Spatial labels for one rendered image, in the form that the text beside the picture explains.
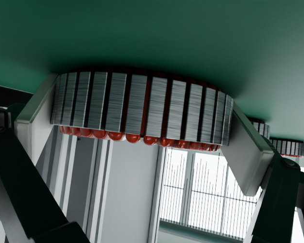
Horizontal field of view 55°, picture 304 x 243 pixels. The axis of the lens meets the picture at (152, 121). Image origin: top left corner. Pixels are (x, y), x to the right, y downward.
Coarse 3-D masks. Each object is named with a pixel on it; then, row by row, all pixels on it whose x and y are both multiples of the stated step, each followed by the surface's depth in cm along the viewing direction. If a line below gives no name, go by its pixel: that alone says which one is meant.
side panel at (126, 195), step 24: (120, 144) 54; (144, 144) 63; (96, 168) 47; (120, 168) 54; (144, 168) 64; (96, 192) 46; (120, 192) 55; (144, 192) 65; (96, 216) 46; (120, 216) 56; (144, 216) 66; (96, 240) 47; (120, 240) 57; (144, 240) 67
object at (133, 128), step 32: (64, 96) 16; (96, 96) 14; (128, 96) 14; (160, 96) 14; (192, 96) 14; (224, 96) 16; (64, 128) 16; (96, 128) 14; (128, 128) 14; (160, 128) 14; (192, 128) 14; (224, 128) 16
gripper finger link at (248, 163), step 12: (240, 120) 18; (240, 132) 17; (252, 132) 16; (240, 144) 17; (252, 144) 16; (264, 144) 15; (228, 156) 18; (240, 156) 17; (252, 156) 15; (264, 156) 15; (240, 168) 17; (252, 168) 15; (264, 168) 15; (240, 180) 16; (252, 180) 15; (252, 192) 16
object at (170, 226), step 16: (192, 160) 383; (176, 176) 390; (208, 192) 370; (224, 192) 361; (240, 192) 354; (192, 208) 376; (160, 224) 385; (176, 224) 381; (208, 224) 366; (240, 224) 350; (208, 240) 345; (224, 240) 352; (240, 240) 347
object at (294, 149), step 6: (270, 138) 66; (276, 138) 65; (276, 144) 65; (282, 144) 64; (288, 144) 63; (294, 144) 63; (300, 144) 64; (282, 150) 64; (288, 150) 63; (294, 150) 64; (300, 150) 64; (294, 156) 64; (300, 156) 65
